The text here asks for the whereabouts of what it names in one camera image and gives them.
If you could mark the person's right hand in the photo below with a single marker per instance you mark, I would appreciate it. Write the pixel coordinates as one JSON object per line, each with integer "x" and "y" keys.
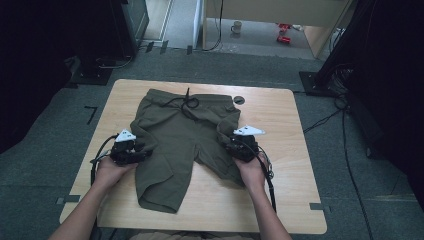
{"x": 251, "y": 173}

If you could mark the black stand base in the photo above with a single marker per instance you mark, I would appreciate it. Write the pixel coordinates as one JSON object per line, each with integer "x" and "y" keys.
{"x": 315, "y": 85}
{"x": 91, "y": 75}

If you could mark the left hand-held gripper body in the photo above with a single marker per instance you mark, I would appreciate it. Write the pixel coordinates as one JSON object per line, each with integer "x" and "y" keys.
{"x": 125, "y": 151}

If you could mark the black cabinet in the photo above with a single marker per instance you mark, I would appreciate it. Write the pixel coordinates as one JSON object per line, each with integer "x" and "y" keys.
{"x": 131, "y": 23}

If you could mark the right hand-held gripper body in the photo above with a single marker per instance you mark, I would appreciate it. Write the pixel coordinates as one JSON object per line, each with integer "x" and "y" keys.
{"x": 245, "y": 146}

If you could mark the olive green shorts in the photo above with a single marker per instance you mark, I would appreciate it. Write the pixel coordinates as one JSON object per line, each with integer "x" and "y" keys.
{"x": 173, "y": 150}

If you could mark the black table grommet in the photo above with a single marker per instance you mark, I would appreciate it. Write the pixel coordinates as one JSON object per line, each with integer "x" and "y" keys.
{"x": 239, "y": 100}

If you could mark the person's left hand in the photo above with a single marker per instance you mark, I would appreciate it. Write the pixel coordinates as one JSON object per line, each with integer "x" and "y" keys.
{"x": 111, "y": 173}

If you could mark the grey mug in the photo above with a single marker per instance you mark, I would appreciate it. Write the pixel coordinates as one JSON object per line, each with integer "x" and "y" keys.
{"x": 236, "y": 26}

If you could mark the grey tape strip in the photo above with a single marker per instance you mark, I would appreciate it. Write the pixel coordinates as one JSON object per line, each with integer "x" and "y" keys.
{"x": 318, "y": 206}
{"x": 68, "y": 199}

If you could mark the red tool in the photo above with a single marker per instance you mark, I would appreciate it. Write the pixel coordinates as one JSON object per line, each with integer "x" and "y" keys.
{"x": 283, "y": 39}
{"x": 285, "y": 26}

